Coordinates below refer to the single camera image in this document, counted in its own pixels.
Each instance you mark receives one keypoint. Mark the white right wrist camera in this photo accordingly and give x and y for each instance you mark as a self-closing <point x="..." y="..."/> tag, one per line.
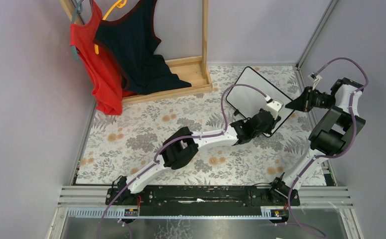
<point x="316" y="78"/>

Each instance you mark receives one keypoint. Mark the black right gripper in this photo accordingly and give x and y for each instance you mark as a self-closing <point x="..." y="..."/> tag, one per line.
<point x="307" y="99"/>

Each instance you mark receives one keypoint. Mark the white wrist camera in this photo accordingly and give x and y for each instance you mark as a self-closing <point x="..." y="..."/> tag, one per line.
<point x="274" y="107"/>
<point x="316" y="78"/>

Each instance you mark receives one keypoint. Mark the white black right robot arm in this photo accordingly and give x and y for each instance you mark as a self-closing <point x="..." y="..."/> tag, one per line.
<point x="332" y="136"/>

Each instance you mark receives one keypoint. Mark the black framed whiteboard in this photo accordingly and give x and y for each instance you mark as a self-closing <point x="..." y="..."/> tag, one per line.
<point x="251" y="93"/>

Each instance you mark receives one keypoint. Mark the wooden clothes rack frame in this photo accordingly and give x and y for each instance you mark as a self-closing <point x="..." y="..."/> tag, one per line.
<point x="190" y="69"/>

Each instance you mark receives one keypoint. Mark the dark navy tank top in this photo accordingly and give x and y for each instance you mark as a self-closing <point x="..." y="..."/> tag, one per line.
<point x="131" y="41"/>

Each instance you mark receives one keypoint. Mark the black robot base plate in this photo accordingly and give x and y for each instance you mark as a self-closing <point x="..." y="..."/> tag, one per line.
<point x="209" y="201"/>

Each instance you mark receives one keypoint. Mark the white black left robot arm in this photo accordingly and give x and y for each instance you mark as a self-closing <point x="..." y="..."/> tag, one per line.
<point x="182" y="146"/>

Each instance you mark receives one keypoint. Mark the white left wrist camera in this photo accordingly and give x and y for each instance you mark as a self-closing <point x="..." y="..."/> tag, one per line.
<point x="274" y="107"/>

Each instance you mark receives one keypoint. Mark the aluminium rail frame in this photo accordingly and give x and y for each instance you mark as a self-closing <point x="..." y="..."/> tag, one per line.
<point x="90" y="201"/>

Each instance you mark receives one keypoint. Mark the red tank top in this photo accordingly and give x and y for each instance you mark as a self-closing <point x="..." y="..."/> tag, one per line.
<point x="101" y="68"/>

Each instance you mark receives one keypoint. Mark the floral patterned table mat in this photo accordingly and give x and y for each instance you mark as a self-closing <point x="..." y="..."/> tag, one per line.
<point x="123" y="145"/>

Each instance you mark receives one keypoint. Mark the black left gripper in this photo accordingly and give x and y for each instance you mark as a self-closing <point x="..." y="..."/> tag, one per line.
<point x="265" y="120"/>

